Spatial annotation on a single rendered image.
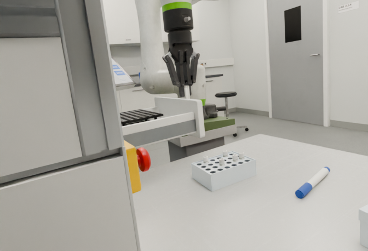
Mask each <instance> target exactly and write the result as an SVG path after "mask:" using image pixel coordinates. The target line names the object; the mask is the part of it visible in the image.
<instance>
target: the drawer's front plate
mask: <svg viewBox="0 0 368 251"><path fill-rule="evenodd" d="M154 102H155V106H158V108H159V113H162V114H163V116H161V117H160V118H165V117H170V116H175V115H180V114H184V113H189V112H194V119H195V123H196V130H197V131H196V133H193V134H189V135H191V136H194V137H196V138H203V137H205V129H204V117H203V106H202V101H201V100H197V99H183V98H168V97H160V96H158V97H155V98H154Z"/></svg>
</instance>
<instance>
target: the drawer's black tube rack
mask: <svg viewBox="0 0 368 251"><path fill-rule="evenodd" d="M157 117H158V116H157V115H156V114H155V115H154V114H151V113H147V112H142V111H138V110H133V111H127V112H121V113H120V120H121V124H122V126H128V125H131V124H136V123H141V122H146V121H151V120H150V118H154V119H157Z"/></svg>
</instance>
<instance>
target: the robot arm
mask: <svg viewBox="0 0 368 251"><path fill-rule="evenodd" d="M199 1H202V0H135V5H136V10H137V16H138V21H139V30H140V44H141V66H140V84H141V86H142V88H143V89H144V90H145V91H146V92H148V93H150V94H174V93H175V94H177V97H178V98H183V99H197V100H201V101H202V106H203V117H204V120H205V119H208V118H209V117H217V112H219V111H225V110H226V107H225V106H221V107H216V105H215V104H206V103H205V102H206V81H205V68H204V66H203V65H200V64H198V59H199V57H200V54H199V53H196V52H194V51H193V48H192V33H191V31H190V30H193V29H194V26H193V14H192V5H194V4H196V3H197V2H199ZM204 1H218V0H204ZM160 8H162V14H163V24H164V31H165V32H166V33H168V44H169V50H168V53H167V55H164V48H163V40H162V30H161V21H160ZM172 58H173V59H174V62H175V64H173V61H172ZM190 58H192V59H191V63H190Z"/></svg>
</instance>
